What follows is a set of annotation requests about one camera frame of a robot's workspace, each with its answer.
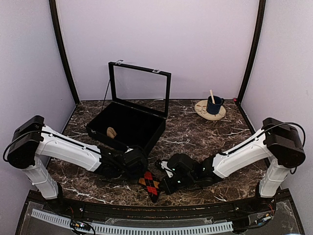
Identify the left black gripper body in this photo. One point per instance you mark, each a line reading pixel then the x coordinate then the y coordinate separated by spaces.
pixel 127 176

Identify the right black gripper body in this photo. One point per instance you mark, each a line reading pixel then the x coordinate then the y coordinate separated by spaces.
pixel 186 181

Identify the argyle patterned sock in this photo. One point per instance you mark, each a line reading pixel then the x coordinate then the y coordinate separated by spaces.
pixel 151 184

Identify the brown ribbed sock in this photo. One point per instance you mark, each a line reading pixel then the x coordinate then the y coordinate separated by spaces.
pixel 111 133

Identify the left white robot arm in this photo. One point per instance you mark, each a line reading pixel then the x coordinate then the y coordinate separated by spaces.
pixel 34 139

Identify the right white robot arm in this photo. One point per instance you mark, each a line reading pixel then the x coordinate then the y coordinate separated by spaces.
pixel 277 140

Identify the black display box with lid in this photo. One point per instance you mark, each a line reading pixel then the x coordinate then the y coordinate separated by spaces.
pixel 138 109

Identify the beige patterned saucer plate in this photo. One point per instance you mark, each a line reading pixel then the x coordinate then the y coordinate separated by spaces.
pixel 202 110

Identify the dark blue mug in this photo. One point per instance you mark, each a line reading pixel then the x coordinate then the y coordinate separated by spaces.
pixel 214 109

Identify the wooden stick in mug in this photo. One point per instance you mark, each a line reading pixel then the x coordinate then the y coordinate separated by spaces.
pixel 212 96

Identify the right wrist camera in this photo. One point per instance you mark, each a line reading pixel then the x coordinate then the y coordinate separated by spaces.
pixel 181 163

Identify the black front rail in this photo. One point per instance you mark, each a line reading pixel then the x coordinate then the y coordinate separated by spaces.
pixel 231 209

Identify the white slotted cable duct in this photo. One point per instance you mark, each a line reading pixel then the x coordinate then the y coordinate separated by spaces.
pixel 133 227

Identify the left black corner post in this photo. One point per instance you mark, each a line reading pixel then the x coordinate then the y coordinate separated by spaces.
pixel 62 50

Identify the black corner post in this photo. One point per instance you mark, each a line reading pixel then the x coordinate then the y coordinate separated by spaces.
pixel 253 50
pixel 62 50

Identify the right black corner post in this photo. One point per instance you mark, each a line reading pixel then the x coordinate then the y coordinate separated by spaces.
pixel 253 50

